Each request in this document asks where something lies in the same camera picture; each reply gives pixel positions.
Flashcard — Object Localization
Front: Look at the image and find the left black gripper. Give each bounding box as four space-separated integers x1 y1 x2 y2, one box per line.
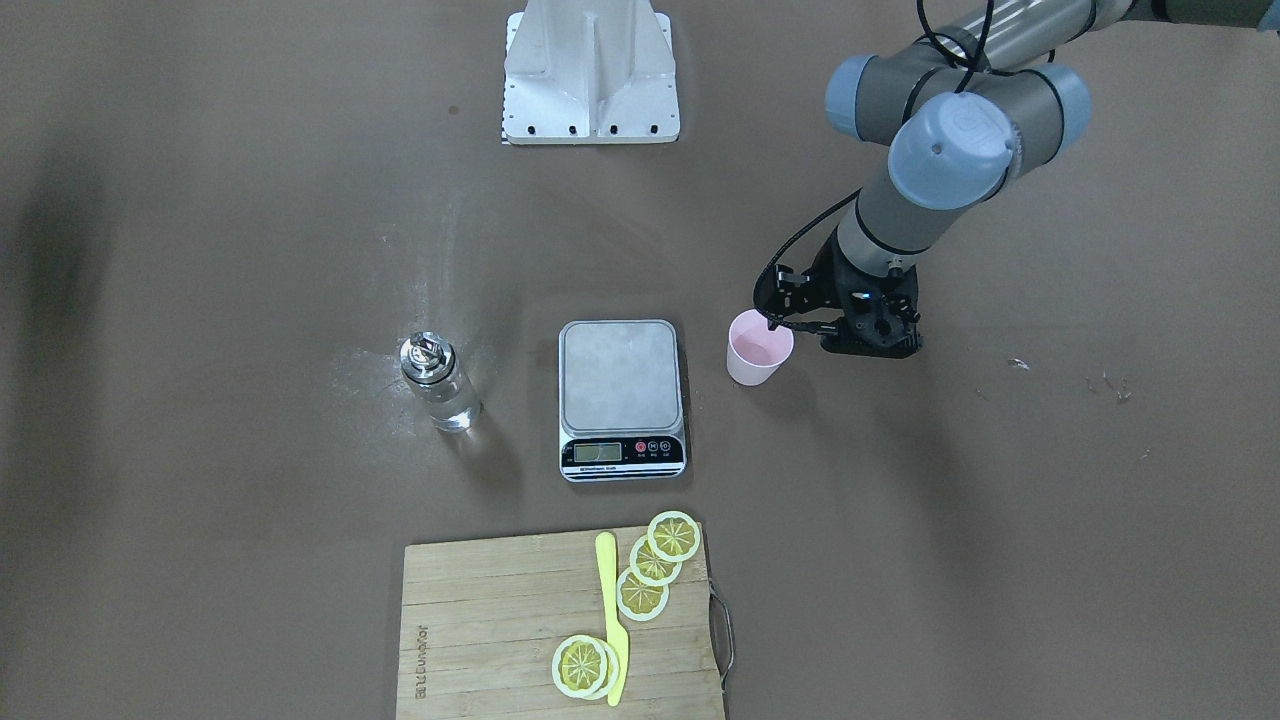
754 232 923 359

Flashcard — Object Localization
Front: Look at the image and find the pink plastic cup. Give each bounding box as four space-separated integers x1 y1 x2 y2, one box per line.
726 309 795 387

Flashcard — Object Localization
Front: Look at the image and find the glass sauce bottle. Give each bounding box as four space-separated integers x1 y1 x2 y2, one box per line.
399 331 483 433

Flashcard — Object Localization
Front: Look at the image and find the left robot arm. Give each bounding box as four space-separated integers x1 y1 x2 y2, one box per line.
753 1 1277 359

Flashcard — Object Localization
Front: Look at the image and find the digital kitchen scale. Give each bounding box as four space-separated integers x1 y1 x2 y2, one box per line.
558 319 689 483

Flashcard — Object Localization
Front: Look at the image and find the lemon slice upper row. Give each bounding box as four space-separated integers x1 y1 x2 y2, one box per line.
646 510 701 562

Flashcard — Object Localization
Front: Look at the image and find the lemon slice row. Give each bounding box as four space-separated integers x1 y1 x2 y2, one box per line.
614 569 669 623
646 510 701 562
628 536 684 587

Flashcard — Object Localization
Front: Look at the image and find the lemon slice middle row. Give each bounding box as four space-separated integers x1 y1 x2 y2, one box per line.
628 536 684 587

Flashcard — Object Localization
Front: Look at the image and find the yellow plastic knife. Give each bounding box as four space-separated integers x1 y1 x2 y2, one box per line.
594 530 630 707

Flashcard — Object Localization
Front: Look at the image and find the lemon slice lower row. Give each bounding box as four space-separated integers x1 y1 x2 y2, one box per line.
614 569 669 623

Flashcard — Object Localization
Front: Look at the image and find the wooden cutting board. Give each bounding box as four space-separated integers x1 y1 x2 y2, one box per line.
396 530 733 719

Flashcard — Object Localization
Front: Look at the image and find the lemon slice near knife tip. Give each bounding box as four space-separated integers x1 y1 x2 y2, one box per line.
550 634 621 701

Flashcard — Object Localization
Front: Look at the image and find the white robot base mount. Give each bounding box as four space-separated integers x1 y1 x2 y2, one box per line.
500 1 681 146

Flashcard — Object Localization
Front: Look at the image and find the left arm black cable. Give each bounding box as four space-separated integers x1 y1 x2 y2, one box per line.
753 0 1061 331

